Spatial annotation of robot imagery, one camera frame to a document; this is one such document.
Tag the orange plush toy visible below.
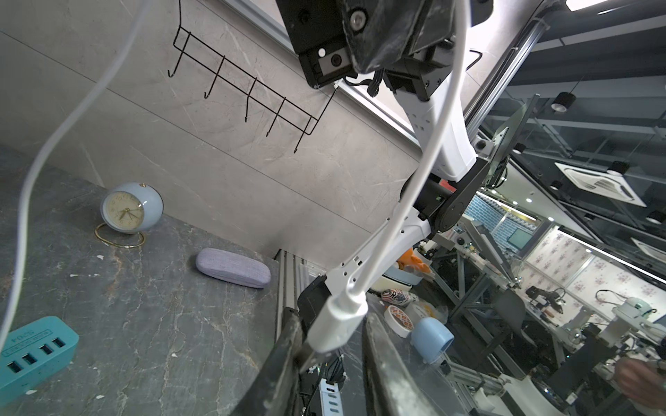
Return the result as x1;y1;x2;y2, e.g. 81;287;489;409
396;248;431;274

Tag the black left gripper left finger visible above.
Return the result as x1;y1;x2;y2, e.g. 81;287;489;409
232;308;304;415

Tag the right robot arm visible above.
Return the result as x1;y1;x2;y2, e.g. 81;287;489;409
277;1;494;270

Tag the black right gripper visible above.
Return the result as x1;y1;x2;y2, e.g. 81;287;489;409
274;0;494;102

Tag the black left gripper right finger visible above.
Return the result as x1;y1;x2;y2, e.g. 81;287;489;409
362;313;436;415

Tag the teal power strip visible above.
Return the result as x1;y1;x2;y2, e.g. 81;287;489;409
1;317;80;407

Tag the roll of printed tape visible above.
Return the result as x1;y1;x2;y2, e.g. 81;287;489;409
383;305;414;338

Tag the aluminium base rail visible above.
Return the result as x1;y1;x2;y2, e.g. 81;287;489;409
275;249;324;341

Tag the black wire hook rack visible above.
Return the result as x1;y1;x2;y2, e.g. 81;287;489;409
166;1;338;153

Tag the purple glasses case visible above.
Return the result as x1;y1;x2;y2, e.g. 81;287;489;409
195;248;272;289

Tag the light blue cup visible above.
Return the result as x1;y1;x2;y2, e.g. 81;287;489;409
411;317;454;364

